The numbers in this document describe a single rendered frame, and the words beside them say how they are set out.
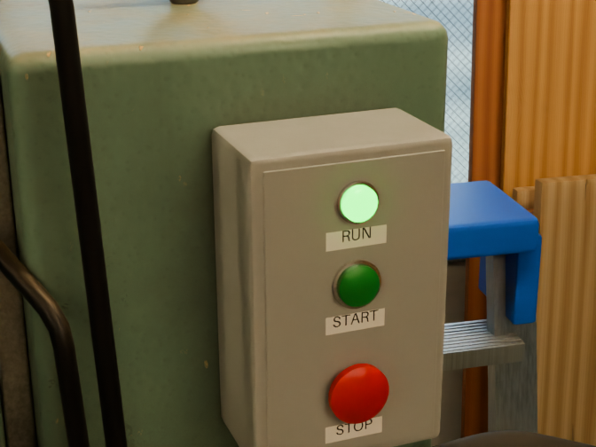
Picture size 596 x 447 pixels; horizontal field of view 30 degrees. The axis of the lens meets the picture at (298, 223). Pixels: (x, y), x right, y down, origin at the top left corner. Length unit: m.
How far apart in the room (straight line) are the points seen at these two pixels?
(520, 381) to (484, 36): 0.69
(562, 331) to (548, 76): 0.44
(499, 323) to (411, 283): 0.92
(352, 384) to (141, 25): 0.20
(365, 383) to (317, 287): 0.05
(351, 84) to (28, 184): 0.16
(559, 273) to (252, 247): 1.47
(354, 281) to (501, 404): 0.99
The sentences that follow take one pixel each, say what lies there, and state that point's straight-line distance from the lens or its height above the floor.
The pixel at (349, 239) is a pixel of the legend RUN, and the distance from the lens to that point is 0.51.
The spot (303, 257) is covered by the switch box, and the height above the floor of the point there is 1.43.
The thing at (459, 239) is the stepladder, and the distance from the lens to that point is 1.32.
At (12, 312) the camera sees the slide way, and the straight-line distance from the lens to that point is 0.58.
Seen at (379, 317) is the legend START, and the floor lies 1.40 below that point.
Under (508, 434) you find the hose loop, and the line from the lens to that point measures 0.64.
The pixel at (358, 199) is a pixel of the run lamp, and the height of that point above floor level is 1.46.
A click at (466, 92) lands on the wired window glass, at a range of 2.18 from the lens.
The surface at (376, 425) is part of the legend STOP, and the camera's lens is 0.55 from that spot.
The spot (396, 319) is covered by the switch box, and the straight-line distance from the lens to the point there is 0.53.
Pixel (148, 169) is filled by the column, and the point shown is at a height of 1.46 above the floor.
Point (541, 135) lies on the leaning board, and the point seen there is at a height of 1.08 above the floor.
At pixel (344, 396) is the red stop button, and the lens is 0.53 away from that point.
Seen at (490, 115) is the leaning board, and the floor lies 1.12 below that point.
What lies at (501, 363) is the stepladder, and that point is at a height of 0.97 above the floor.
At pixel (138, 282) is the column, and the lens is 0.55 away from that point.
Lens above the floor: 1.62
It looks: 20 degrees down
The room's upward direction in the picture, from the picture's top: straight up
